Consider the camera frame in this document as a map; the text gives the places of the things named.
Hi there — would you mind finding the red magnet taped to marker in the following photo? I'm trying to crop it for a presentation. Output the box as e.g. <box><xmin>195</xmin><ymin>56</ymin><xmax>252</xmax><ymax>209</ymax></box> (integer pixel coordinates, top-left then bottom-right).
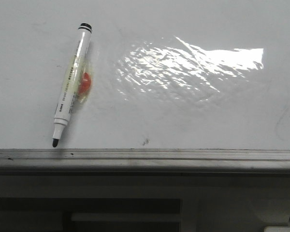
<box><xmin>76</xmin><ymin>58</ymin><xmax>93</xmax><ymax>104</ymax></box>

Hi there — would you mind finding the white object bottom right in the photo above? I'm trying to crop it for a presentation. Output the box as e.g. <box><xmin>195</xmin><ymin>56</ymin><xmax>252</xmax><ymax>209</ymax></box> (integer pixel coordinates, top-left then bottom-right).
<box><xmin>264</xmin><ymin>226</ymin><xmax>290</xmax><ymax>232</ymax></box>

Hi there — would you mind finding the white whiteboard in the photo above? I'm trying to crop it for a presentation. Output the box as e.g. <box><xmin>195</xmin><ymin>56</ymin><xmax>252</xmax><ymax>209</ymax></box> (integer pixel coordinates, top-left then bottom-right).
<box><xmin>0</xmin><ymin>0</ymin><xmax>290</xmax><ymax>150</ymax></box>

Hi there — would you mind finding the aluminium whiteboard frame rail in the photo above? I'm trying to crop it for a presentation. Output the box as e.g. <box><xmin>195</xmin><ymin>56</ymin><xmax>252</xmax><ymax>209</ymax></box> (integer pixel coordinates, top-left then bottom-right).
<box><xmin>0</xmin><ymin>148</ymin><xmax>290</xmax><ymax>174</ymax></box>

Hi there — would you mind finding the white whiteboard marker black tip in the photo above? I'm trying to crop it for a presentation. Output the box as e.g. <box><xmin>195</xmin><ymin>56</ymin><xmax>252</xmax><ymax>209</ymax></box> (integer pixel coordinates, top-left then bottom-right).
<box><xmin>52</xmin><ymin>23</ymin><xmax>92</xmax><ymax>147</ymax></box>

